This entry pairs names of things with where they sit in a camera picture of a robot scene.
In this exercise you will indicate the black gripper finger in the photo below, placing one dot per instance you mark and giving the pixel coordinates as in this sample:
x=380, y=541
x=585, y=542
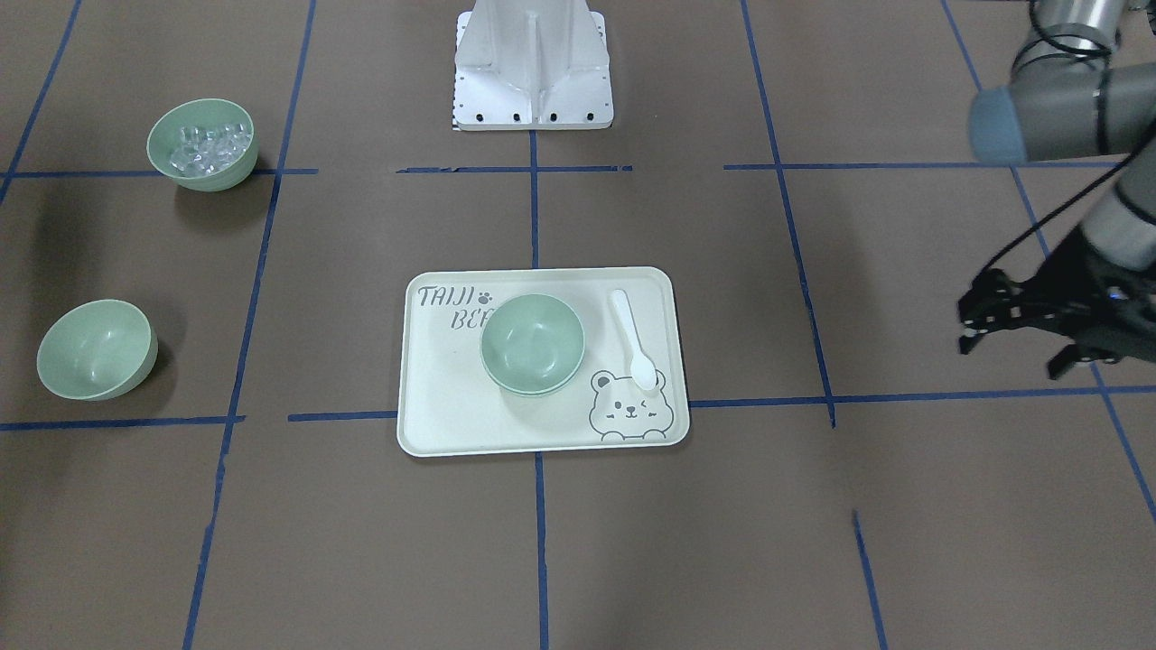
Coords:
x=993, y=302
x=1077, y=355

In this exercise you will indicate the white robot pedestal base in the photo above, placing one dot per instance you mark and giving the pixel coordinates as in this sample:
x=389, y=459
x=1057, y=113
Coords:
x=531, y=65

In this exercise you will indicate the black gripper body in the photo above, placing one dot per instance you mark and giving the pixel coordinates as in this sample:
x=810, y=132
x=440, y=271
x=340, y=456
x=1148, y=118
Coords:
x=1068, y=282

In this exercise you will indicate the empty green bowl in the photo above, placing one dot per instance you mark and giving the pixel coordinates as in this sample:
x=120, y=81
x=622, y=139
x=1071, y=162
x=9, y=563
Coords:
x=97, y=351

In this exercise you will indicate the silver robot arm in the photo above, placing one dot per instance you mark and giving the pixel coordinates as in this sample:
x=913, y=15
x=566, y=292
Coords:
x=1066, y=99

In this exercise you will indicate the green bowl with ice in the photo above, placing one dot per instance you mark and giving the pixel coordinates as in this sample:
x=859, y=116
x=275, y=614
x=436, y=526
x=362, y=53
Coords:
x=202, y=112

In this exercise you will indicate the green bowl on tray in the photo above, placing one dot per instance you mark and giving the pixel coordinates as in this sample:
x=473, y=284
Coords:
x=529, y=377

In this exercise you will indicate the white plastic spoon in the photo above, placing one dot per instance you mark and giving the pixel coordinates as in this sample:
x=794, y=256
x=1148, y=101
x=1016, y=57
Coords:
x=641, y=367

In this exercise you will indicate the cream bear serving tray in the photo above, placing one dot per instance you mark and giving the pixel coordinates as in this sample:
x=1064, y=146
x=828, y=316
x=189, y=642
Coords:
x=448, y=406

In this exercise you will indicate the clear ice cubes pile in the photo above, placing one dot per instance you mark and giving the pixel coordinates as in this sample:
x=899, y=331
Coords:
x=201, y=151

